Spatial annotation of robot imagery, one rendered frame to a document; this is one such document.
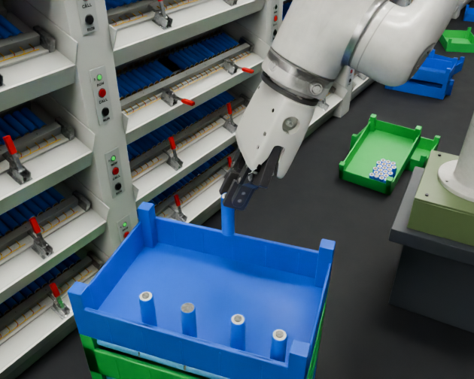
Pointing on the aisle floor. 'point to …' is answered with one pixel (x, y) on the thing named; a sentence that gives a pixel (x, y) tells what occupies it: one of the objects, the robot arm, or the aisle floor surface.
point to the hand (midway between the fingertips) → (236, 189)
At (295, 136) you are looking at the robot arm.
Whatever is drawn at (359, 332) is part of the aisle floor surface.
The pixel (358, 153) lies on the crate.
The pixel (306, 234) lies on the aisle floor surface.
